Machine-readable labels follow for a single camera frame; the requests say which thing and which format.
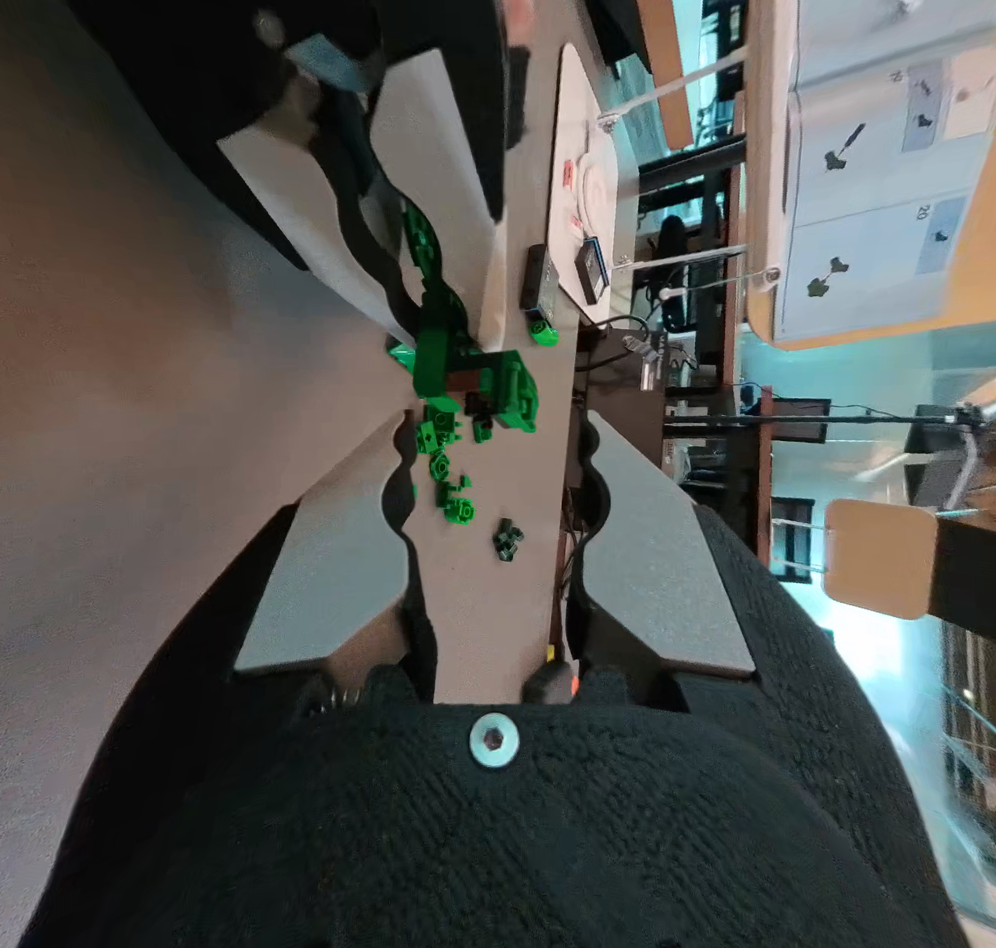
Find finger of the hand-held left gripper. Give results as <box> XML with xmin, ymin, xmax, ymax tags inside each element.
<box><xmin>216</xmin><ymin>110</ymin><xmax>426</xmax><ymax>352</ymax></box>
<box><xmin>369</xmin><ymin>48</ymin><xmax>508</xmax><ymax>347</ymax></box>

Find brown background desk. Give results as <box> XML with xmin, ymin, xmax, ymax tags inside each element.
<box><xmin>724</xmin><ymin>158</ymin><xmax>778</xmax><ymax>569</ymax></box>

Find blue-edged camera battery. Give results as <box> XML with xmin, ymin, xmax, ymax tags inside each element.
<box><xmin>573</xmin><ymin>238</ymin><xmax>613</xmax><ymax>305</ymax></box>

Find green brick plant model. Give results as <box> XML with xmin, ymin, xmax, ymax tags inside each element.
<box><xmin>385</xmin><ymin>200</ymin><xmax>542</xmax><ymax>433</ymax></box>

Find black camera battery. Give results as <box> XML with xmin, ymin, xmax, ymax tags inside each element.
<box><xmin>518</xmin><ymin>243</ymin><xmax>561</xmax><ymax>324</ymax></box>

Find wooden book stand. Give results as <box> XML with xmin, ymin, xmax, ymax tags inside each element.
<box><xmin>774</xmin><ymin>497</ymin><xmax>940</xmax><ymax>622</ymax></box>
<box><xmin>547</xmin><ymin>0</ymin><xmax>996</xmax><ymax>352</ymax></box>

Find pile of green bricks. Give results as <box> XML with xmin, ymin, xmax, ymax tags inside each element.
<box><xmin>412</xmin><ymin>406</ymin><xmax>479</xmax><ymax>531</ymax></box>

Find black computer monitor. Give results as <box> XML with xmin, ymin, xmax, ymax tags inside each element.
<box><xmin>765</xmin><ymin>396</ymin><xmax>834</xmax><ymax>447</ymax></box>

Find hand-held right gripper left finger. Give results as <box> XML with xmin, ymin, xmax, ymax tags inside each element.
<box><xmin>233</xmin><ymin>409</ymin><xmax>419</xmax><ymax>678</ymax></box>

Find black office chair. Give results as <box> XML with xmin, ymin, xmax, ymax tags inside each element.
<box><xmin>652</xmin><ymin>214</ymin><xmax>691</xmax><ymax>328</ymax></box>

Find instruction booklet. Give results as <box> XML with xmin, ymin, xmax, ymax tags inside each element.
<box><xmin>778</xmin><ymin>0</ymin><xmax>996</xmax><ymax>344</ymax></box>

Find grey desk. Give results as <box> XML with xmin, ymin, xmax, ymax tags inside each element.
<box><xmin>0</xmin><ymin>0</ymin><xmax>624</xmax><ymax>948</ymax></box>

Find black square panel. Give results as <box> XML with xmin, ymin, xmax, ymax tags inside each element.
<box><xmin>928</xmin><ymin>514</ymin><xmax>996</xmax><ymax>624</ymax></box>

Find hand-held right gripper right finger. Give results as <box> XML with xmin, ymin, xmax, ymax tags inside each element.
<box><xmin>566</xmin><ymin>409</ymin><xmax>758</xmax><ymax>678</ymax></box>

